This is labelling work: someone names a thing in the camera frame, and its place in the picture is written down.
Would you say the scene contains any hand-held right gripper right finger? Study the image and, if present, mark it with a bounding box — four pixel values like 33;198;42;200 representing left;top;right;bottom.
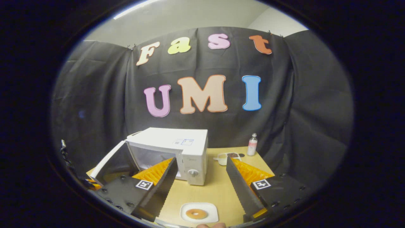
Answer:
225;156;313;223

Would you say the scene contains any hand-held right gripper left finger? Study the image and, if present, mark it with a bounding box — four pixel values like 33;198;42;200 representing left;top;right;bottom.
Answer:
94;157;178;223

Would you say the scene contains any white square plate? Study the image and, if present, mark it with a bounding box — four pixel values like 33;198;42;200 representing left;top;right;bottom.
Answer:
180;202;219;224

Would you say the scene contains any brown glazed donut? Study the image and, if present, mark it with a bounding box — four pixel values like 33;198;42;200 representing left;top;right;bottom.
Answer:
185;209;208;220

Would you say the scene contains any white microwave oven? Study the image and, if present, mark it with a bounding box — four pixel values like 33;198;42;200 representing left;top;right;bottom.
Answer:
90;127;209;187

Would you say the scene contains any white compartment tray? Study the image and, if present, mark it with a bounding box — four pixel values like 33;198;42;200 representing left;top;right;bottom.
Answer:
214;153;244;166

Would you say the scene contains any small clear bottle pink label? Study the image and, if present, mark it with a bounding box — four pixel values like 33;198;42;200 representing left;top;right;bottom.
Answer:
247;133;258;156

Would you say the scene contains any black backdrop cloth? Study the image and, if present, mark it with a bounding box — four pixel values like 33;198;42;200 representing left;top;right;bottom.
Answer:
51;27;354;190

